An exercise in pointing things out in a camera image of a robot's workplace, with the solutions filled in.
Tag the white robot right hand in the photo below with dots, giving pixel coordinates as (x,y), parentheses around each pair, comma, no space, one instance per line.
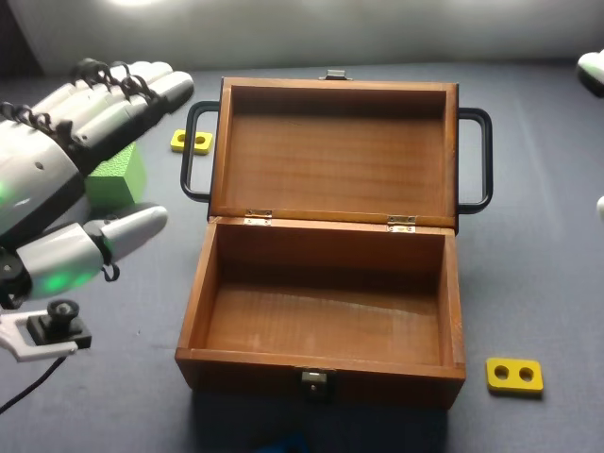
(594,66)

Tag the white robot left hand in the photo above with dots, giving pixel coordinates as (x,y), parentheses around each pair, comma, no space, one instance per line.
(38,160)

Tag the green house-shaped block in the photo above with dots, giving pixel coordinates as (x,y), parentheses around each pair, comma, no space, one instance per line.
(113,189)

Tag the yellow two-hole block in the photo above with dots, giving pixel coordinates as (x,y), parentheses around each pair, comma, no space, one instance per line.
(513,373)
(199,148)

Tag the grey table cloth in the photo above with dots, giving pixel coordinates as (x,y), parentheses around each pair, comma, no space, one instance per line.
(542,283)

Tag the white backdrop sheet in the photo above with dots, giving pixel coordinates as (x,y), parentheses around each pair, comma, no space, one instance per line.
(330,33)

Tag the black wrist camera white bracket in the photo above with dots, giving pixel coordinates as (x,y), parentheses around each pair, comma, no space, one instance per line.
(59,325)

